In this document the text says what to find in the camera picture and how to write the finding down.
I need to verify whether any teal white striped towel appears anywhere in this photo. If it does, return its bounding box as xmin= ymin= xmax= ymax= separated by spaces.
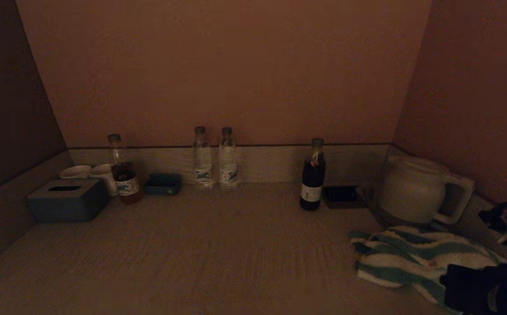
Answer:
xmin=349 ymin=225 xmax=507 ymax=312

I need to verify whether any grey kettle base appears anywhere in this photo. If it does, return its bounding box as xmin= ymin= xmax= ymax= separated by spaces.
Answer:
xmin=370 ymin=205 xmax=451 ymax=233

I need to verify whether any white electric kettle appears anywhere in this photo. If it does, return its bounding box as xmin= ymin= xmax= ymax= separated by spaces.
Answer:
xmin=370 ymin=155 xmax=476 ymax=226

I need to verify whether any small black tray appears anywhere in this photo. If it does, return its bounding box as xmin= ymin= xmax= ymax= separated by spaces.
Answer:
xmin=322 ymin=185 xmax=366 ymax=210

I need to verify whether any full dark tea bottle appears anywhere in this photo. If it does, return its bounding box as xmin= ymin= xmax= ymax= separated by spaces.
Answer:
xmin=299 ymin=137 xmax=327 ymax=212

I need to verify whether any clear water bottle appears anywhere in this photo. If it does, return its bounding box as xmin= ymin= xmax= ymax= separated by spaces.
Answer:
xmin=218 ymin=127 xmax=239 ymax=189
xmin=193 ymin=126 xmax=214 ymax=190

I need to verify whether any small teal tray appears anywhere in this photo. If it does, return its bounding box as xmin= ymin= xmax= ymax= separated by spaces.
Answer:
xmin=144 ymin=173 xmax=182 ymax=196

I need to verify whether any half-full tea bottle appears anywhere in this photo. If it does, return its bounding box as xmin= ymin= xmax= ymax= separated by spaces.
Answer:
xmin=107 ymin=133 xmax=144 ymax=205

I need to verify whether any white cup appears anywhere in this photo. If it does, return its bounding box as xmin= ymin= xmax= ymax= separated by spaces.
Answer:
xmin=59 ymin=164 xmax=92 ymax=180
xmin=89 ymin=164 xmax=119 ymax=197

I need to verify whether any grey tissue box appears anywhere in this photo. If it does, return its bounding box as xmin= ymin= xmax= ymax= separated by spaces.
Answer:
xmin=25 ymin=178 xmax=109 ymax=223

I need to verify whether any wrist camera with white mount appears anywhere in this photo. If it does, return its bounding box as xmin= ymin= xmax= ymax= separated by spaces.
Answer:
xmin=478 ymin=201 xmax=507 ymax=251

